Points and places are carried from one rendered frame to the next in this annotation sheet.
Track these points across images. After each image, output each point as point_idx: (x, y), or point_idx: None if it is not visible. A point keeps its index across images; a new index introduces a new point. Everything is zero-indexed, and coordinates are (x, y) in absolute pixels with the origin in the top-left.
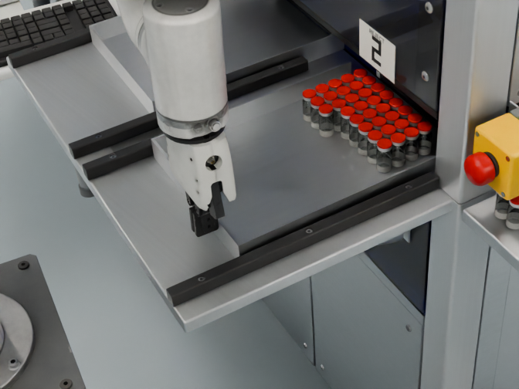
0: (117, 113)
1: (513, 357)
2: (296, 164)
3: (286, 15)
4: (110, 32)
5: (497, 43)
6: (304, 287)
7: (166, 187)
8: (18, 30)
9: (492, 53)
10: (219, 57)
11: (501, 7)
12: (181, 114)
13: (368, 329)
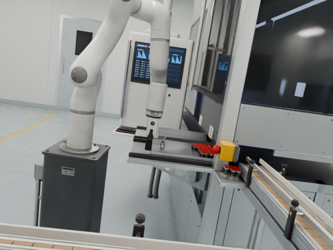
0: None
1: None
2: (181, 154)
3: (204, 141)
4: (162, 131)
5: (231, 120)
6: (185, 227)
7: None
8: None
9: (229, 122)
10: (162, 97)
11: (233, 109)
12: (149, 107)
13: (192, 234)
